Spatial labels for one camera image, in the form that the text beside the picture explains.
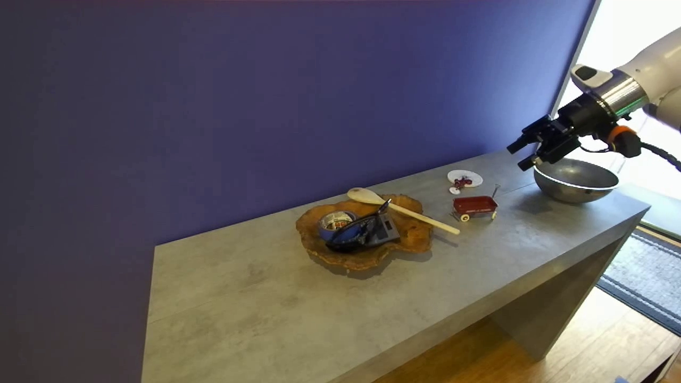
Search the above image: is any dark floor rug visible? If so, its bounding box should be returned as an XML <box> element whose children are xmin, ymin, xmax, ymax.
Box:
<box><xmin>596</xmin><ymin>225</ymin><xmax>681</xmax><ymax>340</ymax></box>

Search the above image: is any wooden live-edge tray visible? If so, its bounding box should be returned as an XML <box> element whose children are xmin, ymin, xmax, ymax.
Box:
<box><xmin>294</xmin><ymin>194</ymin><xmax>436</xmax><ymax>279</ymax></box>

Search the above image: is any grey concrete-look cabinet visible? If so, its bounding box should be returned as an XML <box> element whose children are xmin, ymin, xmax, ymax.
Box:
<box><xmin>137</xmin><ymin>147</ymin><xmax>650</xmax><ymax>383</ymax></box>

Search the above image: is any small white cup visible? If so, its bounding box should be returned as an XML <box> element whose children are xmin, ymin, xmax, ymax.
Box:
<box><xmin>318</xmin><ymin>209</ymin><xmax>354</xmax><ymax>236</ymax></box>

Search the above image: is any small white disc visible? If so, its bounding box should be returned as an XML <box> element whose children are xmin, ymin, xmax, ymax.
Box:
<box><xmin>444</xmin><ymin>168</ymin><xmax>485</xmax><ymax>191</ymax></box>

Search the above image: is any red trailer toy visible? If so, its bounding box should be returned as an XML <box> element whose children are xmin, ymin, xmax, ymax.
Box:
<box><xmin>450</xmin><ymin>185</ymin><xmax>502</xmax><ymax>225</ymax></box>

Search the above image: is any metal bowl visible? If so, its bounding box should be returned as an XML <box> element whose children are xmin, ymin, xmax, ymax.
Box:
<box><xmin>531</xmin><ymin>157</ymin><xmax>620</xmax><ymax>207</ymax></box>

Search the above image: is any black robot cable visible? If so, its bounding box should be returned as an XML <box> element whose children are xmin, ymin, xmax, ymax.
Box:
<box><xmin>579</xmin><ymin>137</ymin><xmax>681</xmax><ymax>174</ymax></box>

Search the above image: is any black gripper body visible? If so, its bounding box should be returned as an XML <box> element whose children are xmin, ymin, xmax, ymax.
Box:
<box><xmin>527</xmin><ymin>93</ymin><xmax>620</xmax><ymax>166</ymax></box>

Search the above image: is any wooden spoon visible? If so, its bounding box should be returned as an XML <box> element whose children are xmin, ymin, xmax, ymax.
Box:
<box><xmin>344</xmin><ymin>185</ymin><xmax>462</xmax><ymax>239</ymax></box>

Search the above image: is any small red toy piece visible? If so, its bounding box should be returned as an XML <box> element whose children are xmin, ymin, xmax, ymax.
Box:
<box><xmin>446</xmin><ymin>174</ymin><xmax>476</xmax><ymax>197</ymax></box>

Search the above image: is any dark blue black object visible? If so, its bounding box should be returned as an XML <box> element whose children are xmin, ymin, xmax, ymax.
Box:
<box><xmin>314</xmin><ymin>199</ymin><xmax>401</xmax><ymax>255</ymax></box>

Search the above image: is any orange cable connector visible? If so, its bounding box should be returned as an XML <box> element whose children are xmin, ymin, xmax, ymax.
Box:
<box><xmin>603</xmin><ymin>124</ymin><xmax>644</xmax><ymax>159</ymax></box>

